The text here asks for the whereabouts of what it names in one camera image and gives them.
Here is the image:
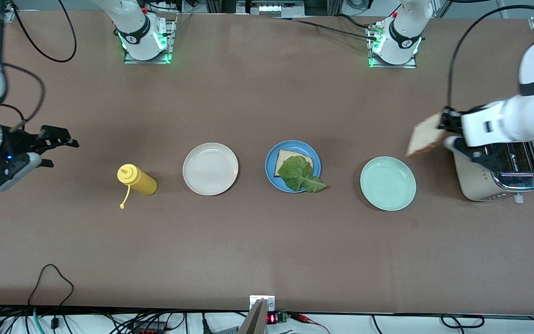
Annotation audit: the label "brown bread slice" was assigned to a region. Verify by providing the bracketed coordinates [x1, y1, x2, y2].
[274, 149, 314, 178]
[406, 114, 447, 158]

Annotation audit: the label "yellow squeeze bottle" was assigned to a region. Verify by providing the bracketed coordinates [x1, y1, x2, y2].
[117, 163, 158, 209]

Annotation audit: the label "green lettuce leaf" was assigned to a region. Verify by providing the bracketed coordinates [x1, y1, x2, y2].
[278, 155, 328, 193]

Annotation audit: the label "pale green round plate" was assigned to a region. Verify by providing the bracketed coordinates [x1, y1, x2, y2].
[360, 156, 417, 212]

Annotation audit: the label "beige round plate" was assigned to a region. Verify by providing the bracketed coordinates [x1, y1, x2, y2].
[183, 142, 239, 196]

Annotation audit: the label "blue round plate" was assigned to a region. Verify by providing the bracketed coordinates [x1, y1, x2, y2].
[265, 140, 322, 193]

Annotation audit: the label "champagne metal toaster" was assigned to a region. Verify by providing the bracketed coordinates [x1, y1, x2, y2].
[452, 141, 534, 204]

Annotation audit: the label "white power strip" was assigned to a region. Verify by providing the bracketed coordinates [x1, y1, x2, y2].
[144, 0, 189, 13]

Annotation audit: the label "grey electronics box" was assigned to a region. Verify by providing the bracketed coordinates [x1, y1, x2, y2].
[236, 0, 305, 18]

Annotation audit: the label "red clip leads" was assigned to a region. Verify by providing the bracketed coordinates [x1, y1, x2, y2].
[290, 313, 331, 334]

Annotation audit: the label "grey aluminium bar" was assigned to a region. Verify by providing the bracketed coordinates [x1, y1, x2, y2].
[238, 299, 267, 334]

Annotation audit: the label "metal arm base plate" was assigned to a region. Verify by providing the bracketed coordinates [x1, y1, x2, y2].
[368, 23, 417, 69]
[123, 13, 177, 64]

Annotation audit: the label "thin black looped cable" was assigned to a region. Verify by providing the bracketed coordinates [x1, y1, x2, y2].
[27, 263, 75, 309]

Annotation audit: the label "short black table cable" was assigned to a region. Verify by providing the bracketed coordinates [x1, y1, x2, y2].
[336, 14, 375, 29]

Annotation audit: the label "long black table cable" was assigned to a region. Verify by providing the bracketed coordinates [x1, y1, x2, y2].
[272, 17, 379, 38]

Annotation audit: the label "coiled black cable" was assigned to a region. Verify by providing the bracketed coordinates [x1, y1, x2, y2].
[440, 314, 485, 330]

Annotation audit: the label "small silver metal bracket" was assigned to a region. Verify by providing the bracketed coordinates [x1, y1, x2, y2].
[249, 295, 276, 312]

